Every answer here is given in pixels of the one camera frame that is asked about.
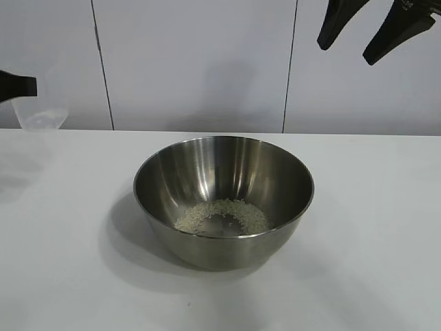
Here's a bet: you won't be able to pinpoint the stainless steel mixing bowl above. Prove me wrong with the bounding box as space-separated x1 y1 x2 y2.
133 135 316 272

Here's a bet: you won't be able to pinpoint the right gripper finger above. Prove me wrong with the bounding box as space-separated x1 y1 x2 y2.
316 0 371 51
362 0 435 66

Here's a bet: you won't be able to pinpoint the clear plastic measuring cup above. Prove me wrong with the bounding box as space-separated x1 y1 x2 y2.
10 94 70 131

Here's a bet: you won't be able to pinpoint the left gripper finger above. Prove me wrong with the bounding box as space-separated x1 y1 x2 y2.
0 70 38 103

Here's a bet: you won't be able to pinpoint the white rice grains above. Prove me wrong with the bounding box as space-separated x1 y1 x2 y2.
174 198 271 232

